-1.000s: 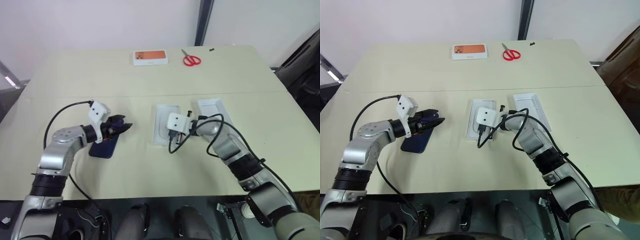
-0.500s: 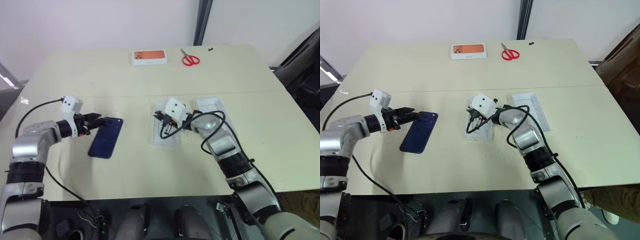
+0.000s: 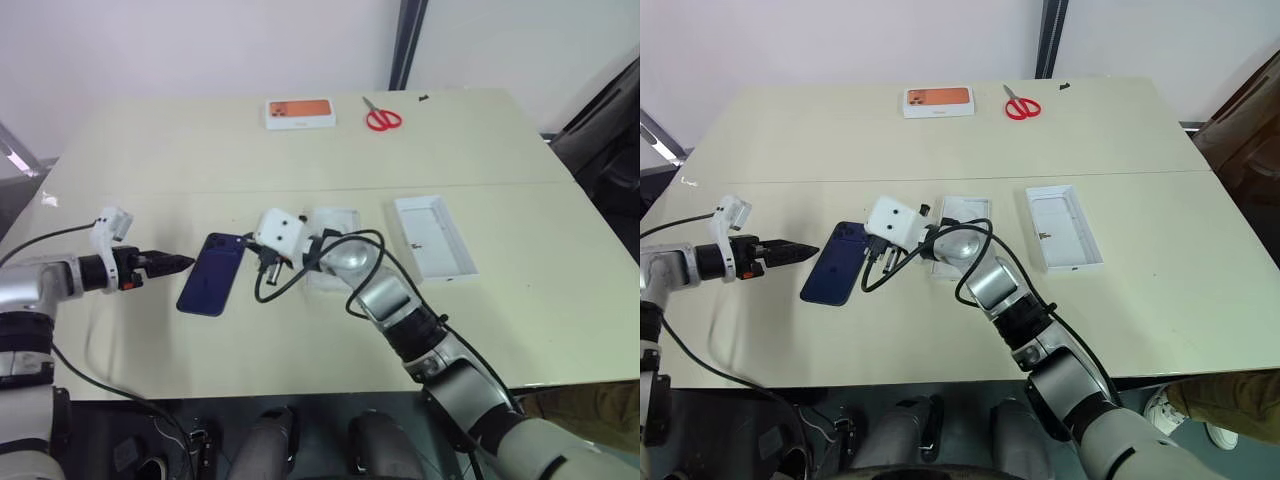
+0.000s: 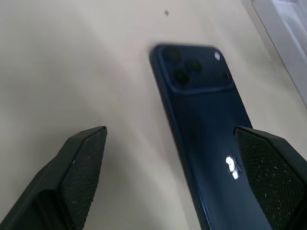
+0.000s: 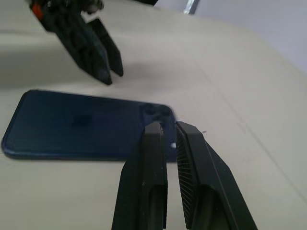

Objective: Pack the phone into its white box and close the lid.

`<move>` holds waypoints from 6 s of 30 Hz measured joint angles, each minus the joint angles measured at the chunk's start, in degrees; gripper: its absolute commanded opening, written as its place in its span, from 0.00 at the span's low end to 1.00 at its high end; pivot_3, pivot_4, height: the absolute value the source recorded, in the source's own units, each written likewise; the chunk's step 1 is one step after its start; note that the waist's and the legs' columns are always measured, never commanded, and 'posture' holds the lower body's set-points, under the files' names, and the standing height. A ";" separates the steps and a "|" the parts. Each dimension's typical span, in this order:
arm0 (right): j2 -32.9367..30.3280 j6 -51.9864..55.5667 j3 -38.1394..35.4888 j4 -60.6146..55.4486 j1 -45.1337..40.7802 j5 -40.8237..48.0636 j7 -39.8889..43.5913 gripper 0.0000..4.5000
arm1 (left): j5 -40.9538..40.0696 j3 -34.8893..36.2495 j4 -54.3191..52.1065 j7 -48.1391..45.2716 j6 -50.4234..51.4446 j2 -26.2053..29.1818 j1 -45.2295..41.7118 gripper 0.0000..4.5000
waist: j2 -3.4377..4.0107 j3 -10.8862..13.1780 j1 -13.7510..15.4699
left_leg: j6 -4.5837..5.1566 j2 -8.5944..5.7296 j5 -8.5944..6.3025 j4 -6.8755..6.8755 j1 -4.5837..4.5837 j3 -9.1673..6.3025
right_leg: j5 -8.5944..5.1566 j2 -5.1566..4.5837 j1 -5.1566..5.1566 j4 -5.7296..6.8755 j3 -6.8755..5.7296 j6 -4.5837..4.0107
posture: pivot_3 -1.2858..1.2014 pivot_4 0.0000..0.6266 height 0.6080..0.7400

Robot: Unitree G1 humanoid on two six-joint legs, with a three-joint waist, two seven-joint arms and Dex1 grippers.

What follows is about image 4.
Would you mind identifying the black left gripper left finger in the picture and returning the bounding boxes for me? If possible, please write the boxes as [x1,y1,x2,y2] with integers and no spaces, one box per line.
[0,126,108,230]

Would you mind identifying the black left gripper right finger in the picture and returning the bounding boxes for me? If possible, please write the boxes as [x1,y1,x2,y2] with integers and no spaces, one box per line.
[233,126,307,230]

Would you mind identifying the dark blue smartphone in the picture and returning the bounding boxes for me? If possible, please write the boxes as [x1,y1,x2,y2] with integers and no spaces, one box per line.
[149,43,268,230]

